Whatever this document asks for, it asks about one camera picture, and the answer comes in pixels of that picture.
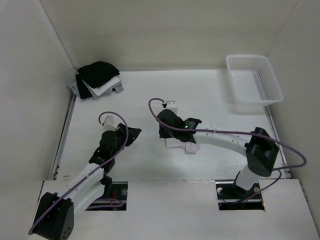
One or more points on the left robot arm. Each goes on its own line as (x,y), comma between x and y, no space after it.
(56,212)

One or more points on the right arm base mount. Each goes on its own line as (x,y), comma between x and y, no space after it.
(232,198)

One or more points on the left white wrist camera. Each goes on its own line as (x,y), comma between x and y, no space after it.
(108,124)

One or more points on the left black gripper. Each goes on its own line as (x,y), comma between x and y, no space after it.
(133,133)

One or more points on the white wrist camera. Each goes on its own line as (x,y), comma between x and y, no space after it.
(171,105)
(108,124)

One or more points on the white folded tank top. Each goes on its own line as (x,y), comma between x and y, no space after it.
(102,89)

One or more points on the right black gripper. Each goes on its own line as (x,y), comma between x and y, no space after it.
(163,133)

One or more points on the black folded tank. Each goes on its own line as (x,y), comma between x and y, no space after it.
(84,92)
(97,73)

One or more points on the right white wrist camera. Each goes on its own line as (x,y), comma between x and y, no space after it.
(171,105)

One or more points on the white plastic basket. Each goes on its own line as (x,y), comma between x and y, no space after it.
(253,81)

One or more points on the white tank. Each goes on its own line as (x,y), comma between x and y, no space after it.
(102,89)
(188,147)

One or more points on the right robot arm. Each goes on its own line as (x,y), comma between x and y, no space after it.
(260,153)

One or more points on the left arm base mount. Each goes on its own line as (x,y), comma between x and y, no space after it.
(113,199)

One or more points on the grey folded tank top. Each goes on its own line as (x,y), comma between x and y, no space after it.
(118,88)

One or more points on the lower black folded tank top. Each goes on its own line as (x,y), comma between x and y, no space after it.
(84,92)

